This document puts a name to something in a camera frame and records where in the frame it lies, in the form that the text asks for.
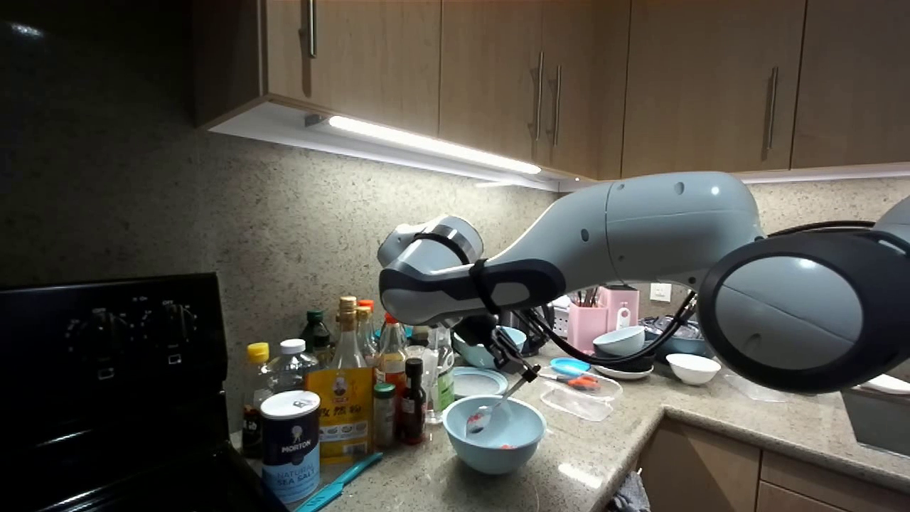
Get clear white cap bottle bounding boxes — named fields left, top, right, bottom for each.
left=270, top=339, right=318, bottom=391

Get pink utensil holder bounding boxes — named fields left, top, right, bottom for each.
left=570, top=305, right=610, bottom=353

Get dark sauce bottle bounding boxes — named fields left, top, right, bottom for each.
left=398, top=359, right=425, bottom=445

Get black stove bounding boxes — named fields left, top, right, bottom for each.
left=0, top=272, right=285, bottom=512

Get blue white salt canister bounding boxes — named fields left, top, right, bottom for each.
left=261, top=389, right=322, bottom=507

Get teal spatula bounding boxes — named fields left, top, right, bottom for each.
left=294, top=451, right=385, bottom=512

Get white wall outlet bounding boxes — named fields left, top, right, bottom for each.
left=649, top=282, right=671, bottom=305

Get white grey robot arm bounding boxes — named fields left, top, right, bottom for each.
left=378, top=170, right=910, bottom=391

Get orange handled scissors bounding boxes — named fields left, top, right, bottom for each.
left=541, top=372, right=601, bottom=391

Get metal spoon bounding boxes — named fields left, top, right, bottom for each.
left=466, top=379, right=526, bottom=434

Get light blue front bowl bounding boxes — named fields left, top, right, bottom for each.
left=445, top=396, right=547, bottom=475

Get clear plastic container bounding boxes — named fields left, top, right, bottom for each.
left=541, top=376, right=624, bottom=420

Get light blue plate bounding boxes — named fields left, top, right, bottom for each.
left=453, top=367, right=510, bottom=399

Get blue silicone lid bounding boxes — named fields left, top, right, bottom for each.
left=550, top=356, right=588, bottom=379

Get yellow oil bottle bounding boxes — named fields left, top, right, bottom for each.
left=311, top=296, right=372, bottom=465

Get light blue back bowl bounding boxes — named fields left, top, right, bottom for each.
left=594, top=327, right=645, bottom=359

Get small white bowl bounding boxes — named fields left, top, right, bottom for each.
left=666, top=353, right=722, bottom=383

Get pink knife block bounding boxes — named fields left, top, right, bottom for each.
left=594, top=286, right=641, bottom=333

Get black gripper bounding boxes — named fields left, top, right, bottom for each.
left=453, top=316, right=541, bottom=383

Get light blue bowl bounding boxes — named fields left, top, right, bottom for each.
left=594, top=327, right=645, bottom=359
left=445, top=396, right=547, bottom=475

